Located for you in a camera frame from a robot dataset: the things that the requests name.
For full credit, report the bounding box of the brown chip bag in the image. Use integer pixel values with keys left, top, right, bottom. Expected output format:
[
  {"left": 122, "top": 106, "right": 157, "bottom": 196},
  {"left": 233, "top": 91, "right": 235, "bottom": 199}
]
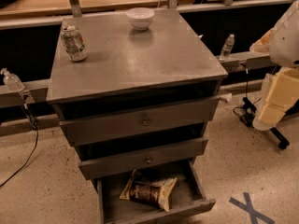
[{"left": 120, "top": 170, "right": 178, "bottom": 212}]

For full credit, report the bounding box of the black floor cable left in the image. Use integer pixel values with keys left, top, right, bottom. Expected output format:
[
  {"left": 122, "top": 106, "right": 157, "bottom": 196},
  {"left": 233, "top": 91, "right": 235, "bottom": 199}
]
[{"left": 0, "top": 104, "right": 39, "bottom": 189}]

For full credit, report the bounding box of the green white soda can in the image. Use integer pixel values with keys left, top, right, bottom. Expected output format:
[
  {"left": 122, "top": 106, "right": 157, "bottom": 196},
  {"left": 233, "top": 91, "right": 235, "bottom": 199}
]
[{"left": 61, "top": 25, "right": 87, "bottom": 62}]

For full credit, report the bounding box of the middle grey drawer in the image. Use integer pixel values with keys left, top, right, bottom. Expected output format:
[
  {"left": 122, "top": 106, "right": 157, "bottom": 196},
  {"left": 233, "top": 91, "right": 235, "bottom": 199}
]
[{"left": 78, "top": 137, "right": 208, "bottom": 180}]

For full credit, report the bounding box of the blue tape cross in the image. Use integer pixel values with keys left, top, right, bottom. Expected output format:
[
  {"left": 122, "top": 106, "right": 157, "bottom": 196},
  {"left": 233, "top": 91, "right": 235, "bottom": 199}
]
[{"left": 229, "top": 192, "right": 275, "bottom": 224}]

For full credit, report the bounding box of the clear pump sanitizer bottle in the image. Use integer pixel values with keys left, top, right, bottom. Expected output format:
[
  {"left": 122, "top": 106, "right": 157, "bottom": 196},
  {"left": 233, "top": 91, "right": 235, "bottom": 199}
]
[{"left": 0, "top": 68, "right": 24, "bottom": 92}]

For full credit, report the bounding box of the black coiled cable right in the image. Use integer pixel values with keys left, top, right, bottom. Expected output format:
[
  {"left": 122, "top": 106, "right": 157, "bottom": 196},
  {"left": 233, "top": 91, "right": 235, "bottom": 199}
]
[{"left": 233, "top": 97, "right": 263, "bottom": 129}]

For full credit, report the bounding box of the bottom grey drawer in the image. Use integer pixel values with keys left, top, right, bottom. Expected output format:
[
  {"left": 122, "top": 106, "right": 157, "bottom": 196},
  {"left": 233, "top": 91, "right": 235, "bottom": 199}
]
[{"left": 97, "top": 160, "right": 216, "bottom": 224}]

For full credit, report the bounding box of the top grey drawer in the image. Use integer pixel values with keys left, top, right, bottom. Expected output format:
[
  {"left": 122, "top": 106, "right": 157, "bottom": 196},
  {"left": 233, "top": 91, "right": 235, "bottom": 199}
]
[{"left": 61, "top": 95, "right": 219, "bottom": 147}]

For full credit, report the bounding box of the black stand base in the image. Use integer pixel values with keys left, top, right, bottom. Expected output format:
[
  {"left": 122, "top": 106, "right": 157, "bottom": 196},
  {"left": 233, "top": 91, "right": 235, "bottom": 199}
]
[{"left": 242, "top": 96, "right": 299, "bottom": 150}]

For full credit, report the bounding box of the grey metal rail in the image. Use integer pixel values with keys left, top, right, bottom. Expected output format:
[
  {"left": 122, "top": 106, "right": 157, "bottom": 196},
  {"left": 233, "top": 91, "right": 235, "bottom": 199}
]
[{"left": 0, "top": 51, "right": 275, "bottom": 108}]

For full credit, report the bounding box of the grey drawer cabinet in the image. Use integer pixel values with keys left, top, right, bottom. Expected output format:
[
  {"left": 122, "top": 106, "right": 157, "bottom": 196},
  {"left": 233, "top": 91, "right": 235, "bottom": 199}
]
[{"left": 46, "top": 8, "right": 229, "bottom": 179}]

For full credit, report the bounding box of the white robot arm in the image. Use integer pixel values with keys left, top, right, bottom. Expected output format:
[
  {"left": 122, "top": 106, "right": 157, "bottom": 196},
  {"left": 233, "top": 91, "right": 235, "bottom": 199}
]
[{"left": 253, "top": 1, "right": 299, "bottom": 131}]

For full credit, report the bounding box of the white ceramic bowl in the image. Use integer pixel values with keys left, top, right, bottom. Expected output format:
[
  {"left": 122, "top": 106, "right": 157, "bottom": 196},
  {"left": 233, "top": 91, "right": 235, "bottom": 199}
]
[{"left": 126, "top": 7, "right": 155, "bottom": 31}]

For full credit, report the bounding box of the clear water bottle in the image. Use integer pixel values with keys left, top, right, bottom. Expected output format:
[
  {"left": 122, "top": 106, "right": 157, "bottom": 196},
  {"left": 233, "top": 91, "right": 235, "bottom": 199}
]
[{"left": 220, "top": 34, "right": 235, "bottom": 61}]

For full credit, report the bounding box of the grey drawer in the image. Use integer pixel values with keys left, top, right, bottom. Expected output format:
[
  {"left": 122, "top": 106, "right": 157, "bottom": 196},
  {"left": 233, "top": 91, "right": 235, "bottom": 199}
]
[
  {"left": 97, "top": 160, "right": 216, "bottom": 224},
  {"left": 78, "top": 137, "right": 208, "bottom": 180},
  {"left": 61, "top": 95, "right": 219, "bottom": 147}
]

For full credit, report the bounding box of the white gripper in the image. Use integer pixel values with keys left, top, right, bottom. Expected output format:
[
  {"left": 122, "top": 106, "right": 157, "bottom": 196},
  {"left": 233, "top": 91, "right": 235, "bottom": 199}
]
[{"left": 253, "top": 68, "right": 299, "bottom": 131}]

